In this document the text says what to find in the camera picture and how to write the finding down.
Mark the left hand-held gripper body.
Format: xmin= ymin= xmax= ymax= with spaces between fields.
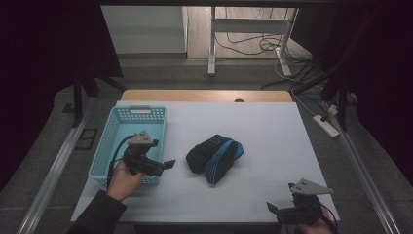
xmin=122 ymin=130 xmax=166 ymax=178

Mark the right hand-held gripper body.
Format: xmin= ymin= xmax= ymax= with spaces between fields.
xmin=276 ymin=177 xmax=335 ymax=226

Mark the light blue plastic basket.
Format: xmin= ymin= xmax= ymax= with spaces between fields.
xmin=88 ymin=104 xmax=168 ymax=189

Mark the black blue striped sock bundle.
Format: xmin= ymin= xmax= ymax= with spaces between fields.
xmin=185 ymin=133 xmax=245 ymax=186

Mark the person's right hand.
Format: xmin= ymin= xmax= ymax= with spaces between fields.
xmin=296 ymin=206 xmax=337 ymax=234

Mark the person's left hand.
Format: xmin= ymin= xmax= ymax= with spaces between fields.
xmin=106 ymin=159 xmax=146 ymax=203

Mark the white foam board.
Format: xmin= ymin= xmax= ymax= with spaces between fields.
xmin=70 ymin=99 xmax=341 ymax=224

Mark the wooden desk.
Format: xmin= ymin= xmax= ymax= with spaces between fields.
xmin=120 ymin=89 xmax=294 ymax=103

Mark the white power strip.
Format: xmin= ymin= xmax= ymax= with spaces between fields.
xmin=312 ymin=113 xmax=341 ymax=138

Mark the black metal stand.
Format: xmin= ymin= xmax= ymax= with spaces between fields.
xmin=71 ymin=66 xmax=129 ymax=129
xmin=291 ymin=13 xmax=378 ymax=133

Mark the black curtain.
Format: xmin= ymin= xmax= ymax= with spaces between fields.
xmin=291 ymin=6 xmax=413 ymax=188
xmin=0 ymin=0 xmax=125 ymax=193

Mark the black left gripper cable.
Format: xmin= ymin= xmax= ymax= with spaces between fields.
xmin=106 ymin=134 xmax=137 ymax=190

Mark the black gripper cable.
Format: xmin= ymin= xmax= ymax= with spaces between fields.
xmin=319 ymin=203 xmax=339 ymax=234
xmin=106 ymin=134 xmax=137 ymax=190

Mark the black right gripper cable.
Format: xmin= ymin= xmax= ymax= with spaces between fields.
xmin=319 ymin=203 xmax=339 ymax=234

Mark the aluminium rail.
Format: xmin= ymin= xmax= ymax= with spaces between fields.
xmin=16 ymin=113 xmax=92 ymax=234
xmin=324 ymin=102 xmax=404 ymax=234

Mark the white metal desk frame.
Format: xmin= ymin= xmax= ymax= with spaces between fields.
xmin=206 ymin=6 xmax=300 ymax=78

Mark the tangle of floor cables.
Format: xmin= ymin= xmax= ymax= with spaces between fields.
xmin=214 ymin=7 xmax=325 ymax=98

